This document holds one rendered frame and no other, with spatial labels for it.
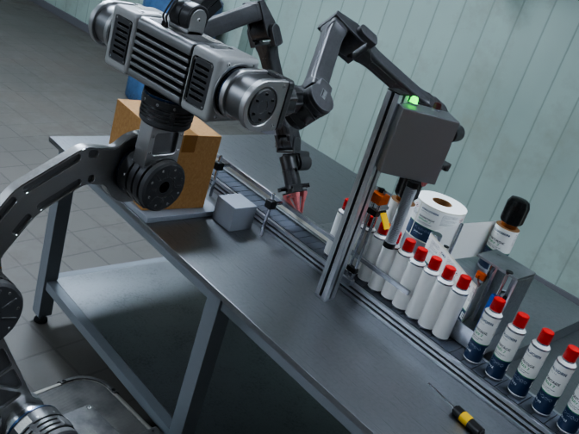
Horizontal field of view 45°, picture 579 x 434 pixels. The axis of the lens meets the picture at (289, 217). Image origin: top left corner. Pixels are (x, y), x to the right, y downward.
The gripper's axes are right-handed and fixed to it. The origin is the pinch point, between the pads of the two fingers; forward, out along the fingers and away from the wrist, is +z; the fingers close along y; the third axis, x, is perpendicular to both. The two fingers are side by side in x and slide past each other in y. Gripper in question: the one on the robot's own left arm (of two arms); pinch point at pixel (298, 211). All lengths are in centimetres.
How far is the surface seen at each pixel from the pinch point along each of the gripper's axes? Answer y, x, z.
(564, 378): -4, -83, 59
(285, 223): -2.1, 5.5, 2.9
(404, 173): -13, -56, -1
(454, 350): -3, -52, 50
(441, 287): -4, -53, 32
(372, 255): -3.2, -30.5, 19.4
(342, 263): -15.4, -28.4, 19.6
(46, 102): 82, 320, -138
